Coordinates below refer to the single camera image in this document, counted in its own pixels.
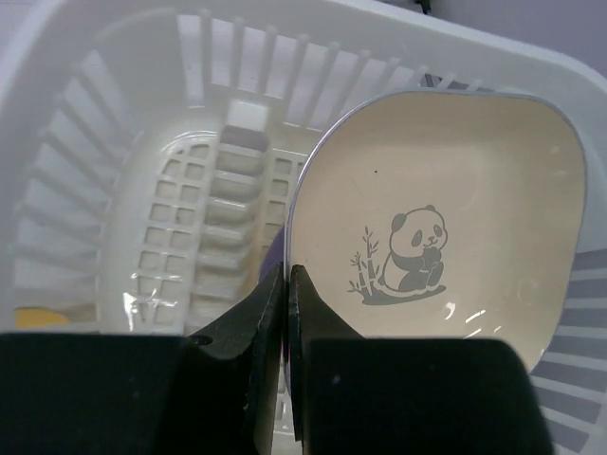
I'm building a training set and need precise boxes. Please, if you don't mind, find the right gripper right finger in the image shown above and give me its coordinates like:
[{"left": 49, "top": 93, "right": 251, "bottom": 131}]
[{"left": 288, "top": 265, "right": 554, "bottom": 454}]

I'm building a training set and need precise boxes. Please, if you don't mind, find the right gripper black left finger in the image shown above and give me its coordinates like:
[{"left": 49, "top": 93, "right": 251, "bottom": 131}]
[{"left": 1, "top": 265, "right": 283, "bottom": 454}]

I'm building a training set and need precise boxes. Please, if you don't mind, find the cream square plate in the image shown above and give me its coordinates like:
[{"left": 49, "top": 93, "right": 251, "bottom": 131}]
[{"left": 286, "top": 91, "right": 586, "bottom": 369}]

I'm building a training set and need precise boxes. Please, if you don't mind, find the yellow square plate front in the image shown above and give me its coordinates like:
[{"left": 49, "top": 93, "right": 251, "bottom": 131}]
[{"left": 14, "top": 307, "right": 69, "bottom": 330}]

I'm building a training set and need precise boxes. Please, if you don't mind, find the purple square plate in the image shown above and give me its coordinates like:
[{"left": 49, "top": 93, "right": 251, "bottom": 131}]
[{"left": 258, "top": 227, "right": 285, "bottom": 282}]

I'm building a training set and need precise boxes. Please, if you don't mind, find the white plastic dish basket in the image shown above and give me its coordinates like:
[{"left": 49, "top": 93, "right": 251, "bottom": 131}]
[{"left": 1, "top": 1, "right": 606, "bottom": 454}]

